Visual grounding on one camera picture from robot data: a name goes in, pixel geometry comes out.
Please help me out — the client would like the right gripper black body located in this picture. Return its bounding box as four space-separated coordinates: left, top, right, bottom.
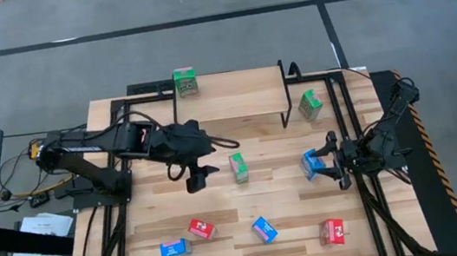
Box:
332 135 375 181

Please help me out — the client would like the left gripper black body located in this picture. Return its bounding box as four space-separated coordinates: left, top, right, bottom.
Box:
147 116 219 171

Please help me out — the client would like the blue Rice Krispies cereal box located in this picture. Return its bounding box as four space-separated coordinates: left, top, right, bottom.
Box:
159 236 194 256
298 147 328 183
250 214 280 246

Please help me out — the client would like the green Apple Jacks cereal box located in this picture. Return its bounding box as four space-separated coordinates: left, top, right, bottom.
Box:
227 150 251 186
296 87 326 124
172 65 201 101

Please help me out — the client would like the black hazard striped panel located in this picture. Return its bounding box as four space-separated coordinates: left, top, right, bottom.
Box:
368 61 457 256

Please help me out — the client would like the black power adapter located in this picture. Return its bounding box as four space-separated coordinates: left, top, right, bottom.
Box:
27 191 51 209

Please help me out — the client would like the white printed paper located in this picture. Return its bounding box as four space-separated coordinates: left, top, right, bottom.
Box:
17 209 76 243

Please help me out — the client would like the black desk crossbar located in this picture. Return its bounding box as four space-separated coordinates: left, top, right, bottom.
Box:
0 216 77 256

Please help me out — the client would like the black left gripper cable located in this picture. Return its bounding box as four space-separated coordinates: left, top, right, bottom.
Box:
205 131 241 154

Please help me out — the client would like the wooden shelf with black frame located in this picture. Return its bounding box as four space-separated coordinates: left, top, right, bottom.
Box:
168 57 297 143

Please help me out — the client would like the thin black cable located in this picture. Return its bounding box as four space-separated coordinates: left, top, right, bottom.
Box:
287 60 305 81

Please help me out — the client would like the yellow cable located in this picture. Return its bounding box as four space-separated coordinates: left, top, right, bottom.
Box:
10 175 75 200

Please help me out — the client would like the black cable bundle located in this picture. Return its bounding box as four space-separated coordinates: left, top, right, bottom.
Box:
0 148 47 213

